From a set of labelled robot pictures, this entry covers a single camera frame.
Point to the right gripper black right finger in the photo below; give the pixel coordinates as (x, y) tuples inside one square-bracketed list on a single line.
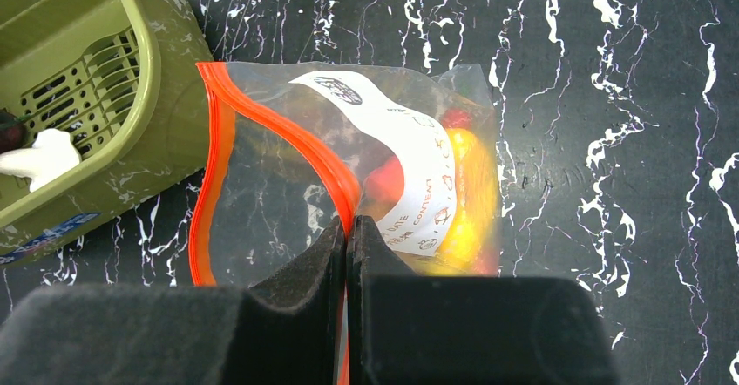
[(407, 328)]

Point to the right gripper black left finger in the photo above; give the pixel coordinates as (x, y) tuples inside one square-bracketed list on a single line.
[(283, 330)]

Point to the yellow toy banana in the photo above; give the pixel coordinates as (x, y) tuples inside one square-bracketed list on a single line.
[(471, 245)]

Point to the peach toy fruit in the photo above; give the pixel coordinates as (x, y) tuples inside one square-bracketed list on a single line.
[(383, 188)]

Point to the clear zip bag orange zipper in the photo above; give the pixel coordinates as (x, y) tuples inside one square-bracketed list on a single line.
[(290, 147)]

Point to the white toy mushroom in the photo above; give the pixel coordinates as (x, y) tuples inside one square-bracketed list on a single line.
[(51, 155)]

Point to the olive green plastic basket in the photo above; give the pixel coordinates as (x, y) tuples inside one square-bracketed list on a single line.
[(119, 79)]

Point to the dark red toy fruit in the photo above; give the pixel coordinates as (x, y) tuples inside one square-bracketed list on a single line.
[(13, 132)]

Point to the red toy chili pepper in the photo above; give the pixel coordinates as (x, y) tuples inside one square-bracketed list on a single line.
[(456, 118)]

